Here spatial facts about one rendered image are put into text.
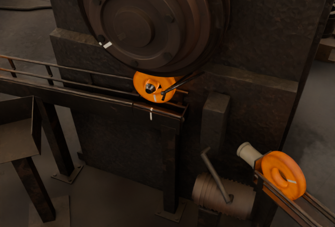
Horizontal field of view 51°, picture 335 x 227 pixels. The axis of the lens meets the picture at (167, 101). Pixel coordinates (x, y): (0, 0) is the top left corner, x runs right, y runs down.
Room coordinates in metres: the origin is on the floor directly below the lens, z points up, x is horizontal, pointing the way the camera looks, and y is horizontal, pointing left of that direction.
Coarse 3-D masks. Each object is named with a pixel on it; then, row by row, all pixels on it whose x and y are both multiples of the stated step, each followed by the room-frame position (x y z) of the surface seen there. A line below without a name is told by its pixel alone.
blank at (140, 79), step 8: (136, 72) 0.98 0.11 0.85; (136, 80) 0.97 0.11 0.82; (144, 80) 0.96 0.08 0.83; (160, 80) 0.94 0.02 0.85; (168, 80) 0.93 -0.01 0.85; (136, 88) 0.97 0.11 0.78; (144, 88) 0.96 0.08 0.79; (160, 88) 0.97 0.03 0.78; (144, 96) 0.96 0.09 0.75; (152, 96) 0.95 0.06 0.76; (160, 96) 0.94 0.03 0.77; (168, 96) 0.93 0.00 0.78
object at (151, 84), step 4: (148, 80) 0.96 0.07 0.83; (152, 80) 0.95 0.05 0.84; (148, 84) 0.93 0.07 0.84; (152, 84) 0.93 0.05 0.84; (156, 84) 0.94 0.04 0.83; (148, 88) 0.92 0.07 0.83; (152, 88) 0.92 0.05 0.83; (156, 88) 0.93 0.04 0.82; (148, 92) 0.92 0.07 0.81; (152, 92) 0.91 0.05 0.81
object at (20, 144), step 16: (32, 96) 1.00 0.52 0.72; (0, 112) 0.97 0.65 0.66; (16, 112) 0.99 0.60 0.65; (32, 112) 0.92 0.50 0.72; (0, 128) 0.95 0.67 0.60; (16, 128) 0.94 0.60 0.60; (32, 128) 0.84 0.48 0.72; (0, 144) 0.87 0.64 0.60; (16, 144) 0.86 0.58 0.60; (32, 144) 0.86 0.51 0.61; (0, 160) 0.79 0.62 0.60; (16, 160) 0.85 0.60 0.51; (32, 160) 0.92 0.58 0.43; (32, 176) 0.86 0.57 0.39; (32, 192) 0.85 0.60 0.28; (32, 208) 0.93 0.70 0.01; (48, 208) 0.86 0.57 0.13; (64, 208) 0.93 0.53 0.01; (32, 224) 0.84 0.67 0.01; (48, 224) 0.84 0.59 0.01; (64, 224) 0.84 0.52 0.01
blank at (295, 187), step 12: (264, 156) 0.69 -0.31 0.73; (276, 156) 0.66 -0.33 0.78; (288, 156) 0.65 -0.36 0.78; (264, 168) 0.68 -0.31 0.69; (276, 168) 0.67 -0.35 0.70; (288, 168) 0.61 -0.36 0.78; (276, 180) 0.64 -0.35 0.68; (288, 180) 0.60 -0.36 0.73; (300, 180) 0.58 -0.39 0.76; (288, 192) 0.59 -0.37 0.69; (300, 192) 0.57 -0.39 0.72
